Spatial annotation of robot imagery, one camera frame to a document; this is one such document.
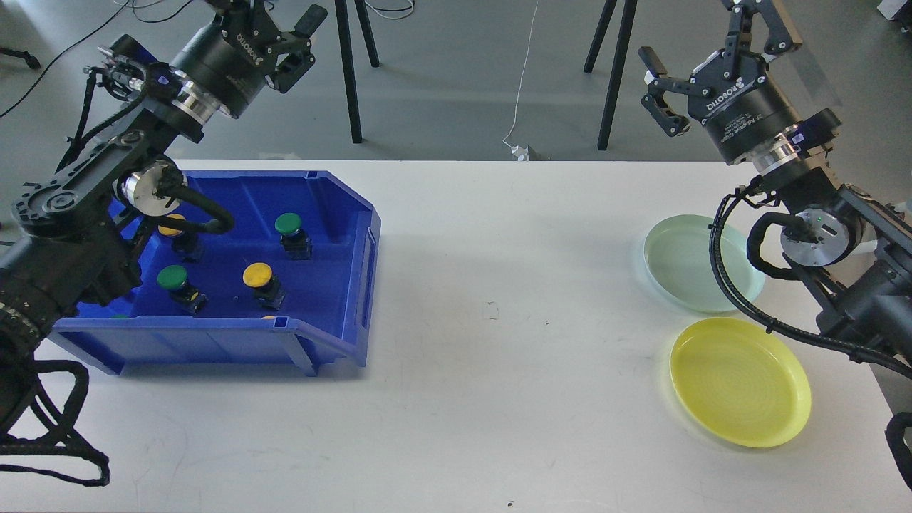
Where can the black tripod left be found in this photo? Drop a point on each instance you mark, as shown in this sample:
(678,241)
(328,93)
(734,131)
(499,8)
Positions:
(347,58)

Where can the green push button front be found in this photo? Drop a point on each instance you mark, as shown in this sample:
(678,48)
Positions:
(175,280)

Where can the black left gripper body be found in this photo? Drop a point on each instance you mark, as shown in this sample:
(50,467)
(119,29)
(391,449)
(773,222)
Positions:
(228,59)

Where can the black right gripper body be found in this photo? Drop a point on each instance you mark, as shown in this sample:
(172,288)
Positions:
(744,108)

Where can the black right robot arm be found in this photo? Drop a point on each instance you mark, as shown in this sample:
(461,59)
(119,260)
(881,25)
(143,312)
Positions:
(851,252)

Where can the green push button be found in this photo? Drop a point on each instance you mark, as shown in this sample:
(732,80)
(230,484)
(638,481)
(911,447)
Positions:
(175,280)
(293,237)

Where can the blue plastic storage bin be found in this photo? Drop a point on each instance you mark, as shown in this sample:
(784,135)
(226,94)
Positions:
(326,312)

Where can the yellow push button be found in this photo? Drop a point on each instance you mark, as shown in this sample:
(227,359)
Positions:
(187,245)
(265,286)

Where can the yellow plate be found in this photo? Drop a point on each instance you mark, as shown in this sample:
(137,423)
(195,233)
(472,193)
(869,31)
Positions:
(739,383)

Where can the black tripod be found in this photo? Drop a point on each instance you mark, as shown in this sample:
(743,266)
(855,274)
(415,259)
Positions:
(620,54)
(347,58)

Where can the black tripod right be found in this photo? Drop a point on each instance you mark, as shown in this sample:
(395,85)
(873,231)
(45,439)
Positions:
(620,54)

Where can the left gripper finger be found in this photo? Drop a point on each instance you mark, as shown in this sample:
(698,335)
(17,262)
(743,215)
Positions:
(299,38)
(288,72)

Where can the pale green plate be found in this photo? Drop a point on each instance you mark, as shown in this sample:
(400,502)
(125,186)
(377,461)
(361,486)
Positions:
(676,254)

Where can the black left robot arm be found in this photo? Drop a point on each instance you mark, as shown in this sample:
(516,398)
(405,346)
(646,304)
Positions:
(85,229)

